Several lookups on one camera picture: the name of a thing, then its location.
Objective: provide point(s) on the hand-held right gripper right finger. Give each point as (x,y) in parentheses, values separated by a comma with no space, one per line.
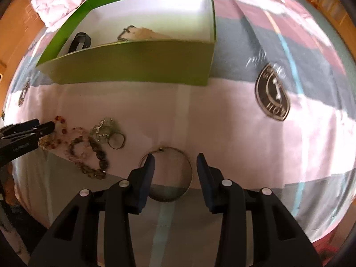
(204,175)

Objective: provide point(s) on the curved wooden bed board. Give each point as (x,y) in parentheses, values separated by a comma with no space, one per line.
(16,33)

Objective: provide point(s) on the black bangle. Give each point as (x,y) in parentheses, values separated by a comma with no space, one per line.
(86,40)

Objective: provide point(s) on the teal mattress cover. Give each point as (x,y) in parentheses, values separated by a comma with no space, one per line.
(319,25)

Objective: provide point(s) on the person's left hand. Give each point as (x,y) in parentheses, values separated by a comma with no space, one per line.
(8,187)

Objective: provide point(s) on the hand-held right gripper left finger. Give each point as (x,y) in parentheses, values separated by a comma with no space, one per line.
(146,172)

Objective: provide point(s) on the green jade pendant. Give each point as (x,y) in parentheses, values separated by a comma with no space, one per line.
(107,129)

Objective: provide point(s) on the silver bangle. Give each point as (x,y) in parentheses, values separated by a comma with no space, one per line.
(191,172)

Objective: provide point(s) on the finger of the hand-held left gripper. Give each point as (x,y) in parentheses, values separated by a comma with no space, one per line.
(22,126)
(44,129)

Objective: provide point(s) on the green cardboard box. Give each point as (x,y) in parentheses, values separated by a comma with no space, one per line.
(139,61)

